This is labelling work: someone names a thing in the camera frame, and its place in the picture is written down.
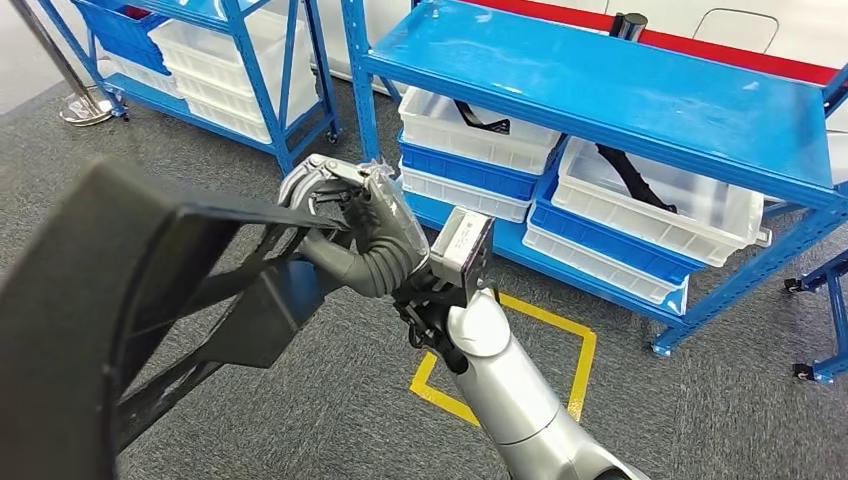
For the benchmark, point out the white car with red stripe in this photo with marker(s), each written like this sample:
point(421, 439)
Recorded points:
point(815, 33)

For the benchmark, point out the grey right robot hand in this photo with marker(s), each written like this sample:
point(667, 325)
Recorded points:
point(391, 218)

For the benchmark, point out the black topped stanchion post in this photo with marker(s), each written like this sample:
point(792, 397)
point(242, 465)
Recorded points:
point(629, 26)

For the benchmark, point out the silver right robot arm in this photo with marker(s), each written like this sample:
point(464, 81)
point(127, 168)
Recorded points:
point(503, 397)

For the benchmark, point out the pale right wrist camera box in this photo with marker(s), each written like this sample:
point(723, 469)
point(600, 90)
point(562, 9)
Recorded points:
point(460, 245)

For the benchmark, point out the blue metal shelf rack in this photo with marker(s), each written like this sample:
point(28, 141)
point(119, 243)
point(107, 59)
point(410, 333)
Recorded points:
point(255, 73)
point(835, 291)
point(596, 79)

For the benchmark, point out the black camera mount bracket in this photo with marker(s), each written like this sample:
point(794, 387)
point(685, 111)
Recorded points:
point(480, 265)

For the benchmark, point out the chrome stanchion post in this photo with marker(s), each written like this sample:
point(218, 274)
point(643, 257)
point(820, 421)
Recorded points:
point(86, 109)

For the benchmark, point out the black curved plastic part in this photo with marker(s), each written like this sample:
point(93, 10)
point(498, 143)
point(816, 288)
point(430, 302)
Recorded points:
point(490, 124)
point(629, 175)

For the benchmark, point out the yellow floor tape rectangle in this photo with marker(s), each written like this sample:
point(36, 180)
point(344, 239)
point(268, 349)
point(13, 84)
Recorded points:
point(583, 371)

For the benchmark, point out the black plastic panel part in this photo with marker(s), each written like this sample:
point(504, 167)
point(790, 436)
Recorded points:
point(60, 331)

